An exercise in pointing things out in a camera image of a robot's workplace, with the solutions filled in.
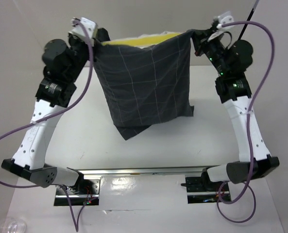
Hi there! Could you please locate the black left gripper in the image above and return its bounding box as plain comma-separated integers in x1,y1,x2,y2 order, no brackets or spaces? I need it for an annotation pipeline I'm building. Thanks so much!
66,31,97,82

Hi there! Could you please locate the dark grey checked pillowcase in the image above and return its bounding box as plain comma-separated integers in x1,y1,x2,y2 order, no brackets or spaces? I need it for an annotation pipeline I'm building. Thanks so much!
93,30,194,140

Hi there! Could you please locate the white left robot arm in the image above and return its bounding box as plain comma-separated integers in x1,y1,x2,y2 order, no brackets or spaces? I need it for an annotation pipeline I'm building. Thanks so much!
1,31,92,194

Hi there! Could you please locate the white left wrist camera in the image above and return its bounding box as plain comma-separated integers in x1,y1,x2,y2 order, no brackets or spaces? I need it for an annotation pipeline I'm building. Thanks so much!
68,17,98,46

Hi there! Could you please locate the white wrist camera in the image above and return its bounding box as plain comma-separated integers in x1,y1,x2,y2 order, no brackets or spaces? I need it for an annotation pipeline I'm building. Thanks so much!
68,17,98,46
207,11,234,42

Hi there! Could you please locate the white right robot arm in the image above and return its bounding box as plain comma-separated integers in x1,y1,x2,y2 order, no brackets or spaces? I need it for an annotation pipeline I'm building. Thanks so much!
192,30,280,190

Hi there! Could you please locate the white pillow with yellow edge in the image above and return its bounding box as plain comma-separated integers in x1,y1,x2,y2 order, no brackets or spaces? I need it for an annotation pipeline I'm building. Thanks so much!
101,31,182,48

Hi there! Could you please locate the aluminium front rail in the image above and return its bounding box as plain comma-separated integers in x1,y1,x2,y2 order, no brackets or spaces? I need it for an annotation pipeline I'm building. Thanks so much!
78,166,213,176

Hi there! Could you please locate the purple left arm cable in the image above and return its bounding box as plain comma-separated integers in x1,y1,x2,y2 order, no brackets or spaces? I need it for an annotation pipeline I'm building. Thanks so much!
0,19,97,233

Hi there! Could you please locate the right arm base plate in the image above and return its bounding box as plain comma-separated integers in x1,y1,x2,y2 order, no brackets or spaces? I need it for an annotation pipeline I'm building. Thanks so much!
181,177,222,204

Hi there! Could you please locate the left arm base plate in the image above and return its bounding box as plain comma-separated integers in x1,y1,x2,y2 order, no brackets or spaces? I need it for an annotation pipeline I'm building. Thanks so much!
53,175,101,207

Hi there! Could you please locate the clear plastic object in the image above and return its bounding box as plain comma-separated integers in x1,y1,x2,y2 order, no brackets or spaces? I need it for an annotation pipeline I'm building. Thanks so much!
0,217,27,233

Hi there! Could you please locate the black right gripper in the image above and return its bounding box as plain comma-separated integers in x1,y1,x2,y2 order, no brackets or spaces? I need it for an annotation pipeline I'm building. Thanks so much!
188,27,230,75

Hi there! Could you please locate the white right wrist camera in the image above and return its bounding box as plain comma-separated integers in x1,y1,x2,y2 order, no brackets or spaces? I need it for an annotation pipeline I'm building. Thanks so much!
207,11,234,42

